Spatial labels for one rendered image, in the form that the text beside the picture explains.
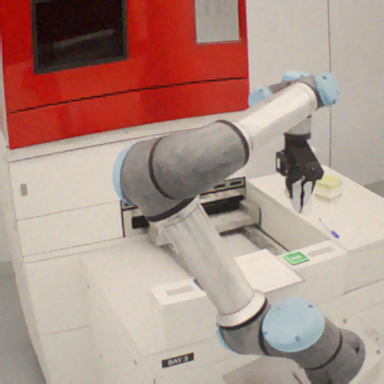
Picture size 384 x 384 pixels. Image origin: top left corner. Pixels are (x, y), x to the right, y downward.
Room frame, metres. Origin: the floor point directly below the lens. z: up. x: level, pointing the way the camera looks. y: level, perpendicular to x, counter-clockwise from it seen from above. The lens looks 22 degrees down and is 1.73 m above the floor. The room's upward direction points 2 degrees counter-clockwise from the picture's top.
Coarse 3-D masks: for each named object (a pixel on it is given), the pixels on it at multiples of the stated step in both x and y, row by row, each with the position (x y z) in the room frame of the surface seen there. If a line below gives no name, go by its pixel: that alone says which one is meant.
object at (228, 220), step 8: (208, 216) 1.91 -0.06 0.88; (216, 216) 1.91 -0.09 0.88; (224, 216) 1.91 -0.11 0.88; (232, 216) 1.90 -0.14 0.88; (240, 216) 1.90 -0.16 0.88; (248, 216) 1.90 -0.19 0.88; (256, 216) 1.90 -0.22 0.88; (216, 224) 1.85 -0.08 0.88; (224, 224) 1.85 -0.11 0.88; (232, 224) 1.87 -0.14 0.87; (240, 224) 1.88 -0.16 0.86; (248, 224) 1.89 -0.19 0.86; (152, 232) 1.80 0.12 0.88; (152, 240) 1.80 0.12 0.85; (160, 240) 1.77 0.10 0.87; (168, 240) 1.78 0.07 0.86
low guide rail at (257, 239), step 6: (240, 228) 1.90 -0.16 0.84; (246, 228) 1.87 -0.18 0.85; (246, 234) 1.86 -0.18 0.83; (252, 234) 1.82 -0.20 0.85; (258, 234) 1.82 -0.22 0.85; (252, 240) 1.82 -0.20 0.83; (258, 240) 1.79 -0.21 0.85; (264, 240) 1.77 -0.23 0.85; (258, 246) 1.78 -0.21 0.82; (264, 246) 1.75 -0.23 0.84; (270, 246) 1.73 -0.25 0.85; (276, 252) 1.68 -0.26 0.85
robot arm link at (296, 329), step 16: (288, 304) 1.02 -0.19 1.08; (304, 304) 1.00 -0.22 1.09; (272, 320) 1.00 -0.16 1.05; (288, 320) 0.98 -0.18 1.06; (304, 320) 0.96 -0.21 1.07; (320, 320) 0.97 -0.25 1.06; (272, 336) 0.97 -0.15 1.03; (288, 336) 0.95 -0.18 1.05; (304, 336) 0.94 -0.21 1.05; (320, 336) 0.96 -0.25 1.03; (336, 336) 0.99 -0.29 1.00; (272, 352) 0.99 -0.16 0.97; (288, 352) 0.95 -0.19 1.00; (304, 352) 0.95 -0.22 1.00; (320, 352) 0.95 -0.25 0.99
